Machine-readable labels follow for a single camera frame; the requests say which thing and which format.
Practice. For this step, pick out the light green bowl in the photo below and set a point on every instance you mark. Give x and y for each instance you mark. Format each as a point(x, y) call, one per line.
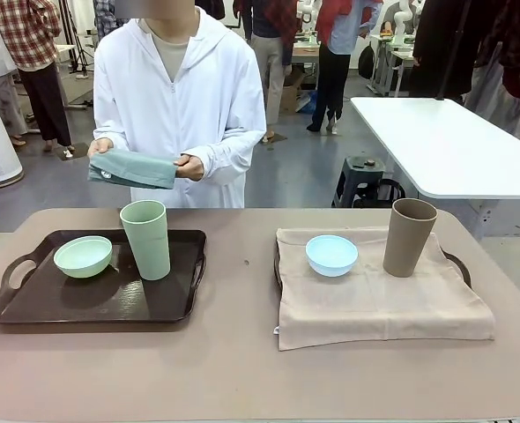
point(83, 260)

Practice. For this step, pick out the green cloth mat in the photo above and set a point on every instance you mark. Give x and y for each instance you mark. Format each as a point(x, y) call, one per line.
point(136, 169)

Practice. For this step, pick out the light green cup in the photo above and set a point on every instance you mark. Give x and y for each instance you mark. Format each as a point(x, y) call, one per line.
point(147, 247)

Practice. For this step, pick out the light blue bowl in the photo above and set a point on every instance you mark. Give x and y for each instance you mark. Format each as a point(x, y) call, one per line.
point(332, 257)

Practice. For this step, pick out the brown cloth mat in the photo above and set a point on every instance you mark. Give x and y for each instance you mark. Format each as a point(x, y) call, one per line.
point(374, 308)

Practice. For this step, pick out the brown cup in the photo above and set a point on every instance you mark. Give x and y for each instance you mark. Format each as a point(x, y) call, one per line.
point(407, 242)

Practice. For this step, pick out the person's right forearm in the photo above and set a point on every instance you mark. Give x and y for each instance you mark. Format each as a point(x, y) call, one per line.
point(112, 138)

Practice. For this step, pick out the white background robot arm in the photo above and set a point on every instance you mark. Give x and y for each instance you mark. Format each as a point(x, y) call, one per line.
point(402, 22)

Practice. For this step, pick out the person's left forearm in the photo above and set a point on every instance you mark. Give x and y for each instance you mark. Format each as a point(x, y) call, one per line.
point(225, 150)

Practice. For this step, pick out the dark brown tray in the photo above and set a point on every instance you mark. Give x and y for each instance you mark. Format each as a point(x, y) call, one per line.
point(92, 304)
point(462, 269)

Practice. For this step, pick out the person's right hand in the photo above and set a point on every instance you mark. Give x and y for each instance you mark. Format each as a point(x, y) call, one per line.
point(100, 147)

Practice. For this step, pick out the person's left hand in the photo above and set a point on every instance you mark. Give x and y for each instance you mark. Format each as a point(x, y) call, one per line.
point(191, 167)

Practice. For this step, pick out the person in beige trousers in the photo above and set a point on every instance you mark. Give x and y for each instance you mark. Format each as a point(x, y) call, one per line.
point(0, 88)

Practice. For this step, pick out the person in red plaid shirt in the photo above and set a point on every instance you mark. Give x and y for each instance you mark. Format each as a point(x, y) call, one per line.
point(35, 53)

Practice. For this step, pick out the black tripod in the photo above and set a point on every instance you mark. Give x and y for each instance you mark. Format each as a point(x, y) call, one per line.
point(80, 57)

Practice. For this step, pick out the person in blue plaid shirt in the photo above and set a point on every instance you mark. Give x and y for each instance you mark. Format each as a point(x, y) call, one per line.
point(103, 13)

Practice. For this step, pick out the person in white hoodie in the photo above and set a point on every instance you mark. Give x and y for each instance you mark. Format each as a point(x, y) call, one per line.
point(176, 97)

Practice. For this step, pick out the person in grey trousers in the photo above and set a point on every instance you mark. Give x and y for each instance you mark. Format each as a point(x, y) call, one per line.
point(269, 66)

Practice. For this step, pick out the cardboard box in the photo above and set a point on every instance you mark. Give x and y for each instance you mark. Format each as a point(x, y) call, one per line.
point(291, 94)

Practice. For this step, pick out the blue bag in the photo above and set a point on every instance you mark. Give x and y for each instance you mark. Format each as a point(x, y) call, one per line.
point(307, 103)

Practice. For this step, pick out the grey plastic stool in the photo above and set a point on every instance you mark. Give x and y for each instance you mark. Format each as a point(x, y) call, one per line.
point(352, 180)

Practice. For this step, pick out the person in red jacket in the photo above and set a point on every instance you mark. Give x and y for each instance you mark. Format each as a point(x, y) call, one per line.
point(335, 66)

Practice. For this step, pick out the small brown object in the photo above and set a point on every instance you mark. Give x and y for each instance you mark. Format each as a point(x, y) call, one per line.
point(369, 163)

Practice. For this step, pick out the background work desk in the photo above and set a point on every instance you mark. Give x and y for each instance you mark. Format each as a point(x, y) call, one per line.
point(394, 61)

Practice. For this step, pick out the white side table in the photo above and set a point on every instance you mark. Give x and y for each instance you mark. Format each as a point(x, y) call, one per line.
point(445, 141)

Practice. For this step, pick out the hanging black coat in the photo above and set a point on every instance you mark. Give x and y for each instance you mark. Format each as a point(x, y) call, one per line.
point(445, 48)

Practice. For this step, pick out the hanging grey garment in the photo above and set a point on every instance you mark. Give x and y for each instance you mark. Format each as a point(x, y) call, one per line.
point(489, 97)

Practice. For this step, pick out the black floor base plate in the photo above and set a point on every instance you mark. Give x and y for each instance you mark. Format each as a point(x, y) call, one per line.
point(75, 150)

